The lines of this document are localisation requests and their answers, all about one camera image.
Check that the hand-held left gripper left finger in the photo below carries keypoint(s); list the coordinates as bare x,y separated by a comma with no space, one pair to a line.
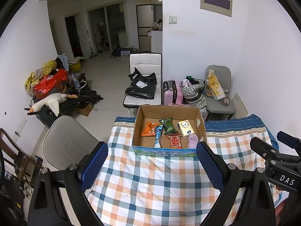
93,167

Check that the white padded chair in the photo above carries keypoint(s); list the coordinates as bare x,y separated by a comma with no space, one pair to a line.
144,62

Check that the checked blanket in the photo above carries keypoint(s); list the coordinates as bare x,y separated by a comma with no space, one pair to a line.
152,188

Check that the pink suitcase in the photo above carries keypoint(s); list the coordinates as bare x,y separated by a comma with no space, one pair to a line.
176,95

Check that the yellow cloth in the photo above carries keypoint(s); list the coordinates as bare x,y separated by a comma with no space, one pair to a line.
44,68

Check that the black floor bag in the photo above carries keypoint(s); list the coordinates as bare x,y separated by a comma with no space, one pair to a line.
116,51

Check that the grey shell chair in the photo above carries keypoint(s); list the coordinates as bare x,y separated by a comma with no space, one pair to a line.
70,141

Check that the yellow print paper box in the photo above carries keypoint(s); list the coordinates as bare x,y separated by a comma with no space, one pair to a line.
215,86

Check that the wall electrical panel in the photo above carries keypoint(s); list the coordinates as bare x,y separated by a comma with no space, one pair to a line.
216,1

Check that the wooden chair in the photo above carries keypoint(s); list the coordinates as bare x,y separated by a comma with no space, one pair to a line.
9,150

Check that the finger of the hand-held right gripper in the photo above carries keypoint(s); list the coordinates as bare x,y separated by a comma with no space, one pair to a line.
289,139
259,146

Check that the black white patterned tote bag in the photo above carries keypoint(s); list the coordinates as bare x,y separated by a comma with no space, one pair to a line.
194,96

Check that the purple grey sock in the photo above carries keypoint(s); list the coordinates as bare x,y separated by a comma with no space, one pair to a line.
193,141

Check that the small cardboard box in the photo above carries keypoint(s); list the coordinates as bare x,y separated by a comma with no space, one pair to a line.
84,109

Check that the refrigerator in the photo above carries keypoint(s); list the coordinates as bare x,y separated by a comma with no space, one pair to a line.
144,26

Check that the white board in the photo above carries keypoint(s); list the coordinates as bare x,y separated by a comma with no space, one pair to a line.
239,106

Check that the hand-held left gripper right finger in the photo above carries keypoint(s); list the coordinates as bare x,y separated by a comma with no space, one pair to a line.
209,167

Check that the green snack packet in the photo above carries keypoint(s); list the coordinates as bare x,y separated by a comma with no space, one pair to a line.
168,126

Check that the yellow tissue pack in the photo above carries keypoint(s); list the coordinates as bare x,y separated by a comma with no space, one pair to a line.
187,129

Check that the red plastic bag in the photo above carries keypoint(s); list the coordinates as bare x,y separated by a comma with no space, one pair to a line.
50,83

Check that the grey cushioned chair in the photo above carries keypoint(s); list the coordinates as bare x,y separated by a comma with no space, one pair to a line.
223,74

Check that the orange snack packet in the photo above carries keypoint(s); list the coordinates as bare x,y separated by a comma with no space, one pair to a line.
149,129

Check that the yellow bin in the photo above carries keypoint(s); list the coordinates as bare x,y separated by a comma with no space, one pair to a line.
75,64

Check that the white goose plush toy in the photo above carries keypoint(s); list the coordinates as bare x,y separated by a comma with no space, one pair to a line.
53,101

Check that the white wall switch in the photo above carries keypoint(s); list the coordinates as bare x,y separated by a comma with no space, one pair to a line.
172,20

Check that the blue white tube packet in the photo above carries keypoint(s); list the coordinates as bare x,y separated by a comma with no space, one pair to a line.
158,136

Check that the tape roll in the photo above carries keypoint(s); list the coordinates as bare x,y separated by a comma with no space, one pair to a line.
225,102

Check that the red snack packet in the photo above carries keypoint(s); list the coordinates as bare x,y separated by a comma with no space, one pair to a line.
174,141

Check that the black plastic bag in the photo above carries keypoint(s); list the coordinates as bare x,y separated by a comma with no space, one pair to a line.
141,87

